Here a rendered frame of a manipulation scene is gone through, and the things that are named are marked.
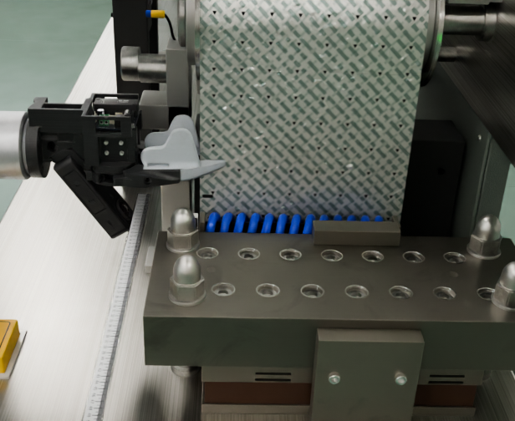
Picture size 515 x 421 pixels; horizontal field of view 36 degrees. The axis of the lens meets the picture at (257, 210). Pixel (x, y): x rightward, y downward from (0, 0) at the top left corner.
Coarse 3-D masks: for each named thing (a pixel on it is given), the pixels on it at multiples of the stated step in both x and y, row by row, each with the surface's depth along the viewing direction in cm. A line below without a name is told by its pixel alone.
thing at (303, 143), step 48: (240, 96) 84; (288, 96) 84; (336, 96) 84; (384, 96) 84; (240, 144) 87; (288, 144) 87; (336, 144) 87; (384, 144) 87; (240, 192) 90; (288, 192) 90; (336, 192) 90; (384, 192) 90
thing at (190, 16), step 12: (192, 0) 80; (432, 0) 81; (192, 12) 80; (432, 12) 81; (192, 24) 81; (432, 24) 81; (192, 36) 81; (432, 36) 82; (192, 48) 83; (192, 60) 84
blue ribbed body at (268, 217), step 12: (216, 216) 88; (228, 216) 88; (240, 216) 88; (252, 216) 89; (300, 216) 89; (312, 216) 89; (324, 216) 89; (336, 216) 89; (348, 216) 90; (216, 228) 89; (228, 228) 88; (240, 228) 88; (252, 228) 88; (264, 228) 88; (276, 228) 88; (288, 228) 89; (300, 228) 89
